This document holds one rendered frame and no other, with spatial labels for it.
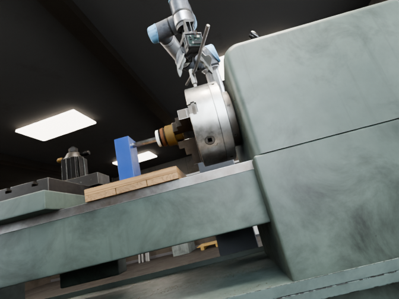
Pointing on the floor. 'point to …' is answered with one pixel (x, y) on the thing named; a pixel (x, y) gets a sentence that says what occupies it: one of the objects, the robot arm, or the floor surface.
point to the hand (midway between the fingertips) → (196, 76)
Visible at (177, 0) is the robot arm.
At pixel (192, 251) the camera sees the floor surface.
